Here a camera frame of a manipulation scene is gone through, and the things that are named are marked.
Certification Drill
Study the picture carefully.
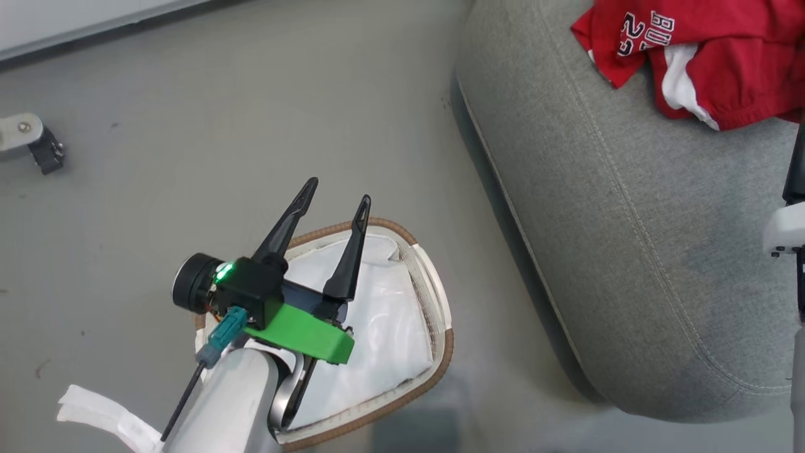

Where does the small caster wheel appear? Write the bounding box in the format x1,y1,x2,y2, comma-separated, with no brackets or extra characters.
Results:
26,126,66,176

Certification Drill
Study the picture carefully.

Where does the teal cable connector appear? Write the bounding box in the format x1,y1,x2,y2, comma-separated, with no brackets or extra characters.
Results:
196,306,250,369

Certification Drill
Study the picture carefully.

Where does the red jersey with white trim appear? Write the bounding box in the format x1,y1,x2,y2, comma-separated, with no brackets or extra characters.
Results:
570,0,805,132

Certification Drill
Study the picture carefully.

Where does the thin black cable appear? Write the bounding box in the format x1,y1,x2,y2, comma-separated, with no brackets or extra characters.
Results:
160,361,209,442

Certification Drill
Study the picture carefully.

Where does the grey fabric sofa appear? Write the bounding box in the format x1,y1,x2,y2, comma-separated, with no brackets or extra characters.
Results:
450,0,805,423

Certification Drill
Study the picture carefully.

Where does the brown wicker laundry basket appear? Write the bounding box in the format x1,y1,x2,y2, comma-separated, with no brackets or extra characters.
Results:
192,216,455,452

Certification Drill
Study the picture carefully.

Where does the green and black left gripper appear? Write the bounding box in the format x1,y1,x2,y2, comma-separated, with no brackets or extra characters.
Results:
243,177,372,366

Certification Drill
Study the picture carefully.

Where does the white fabric strap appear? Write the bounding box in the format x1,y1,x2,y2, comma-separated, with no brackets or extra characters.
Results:
56,383,165,453

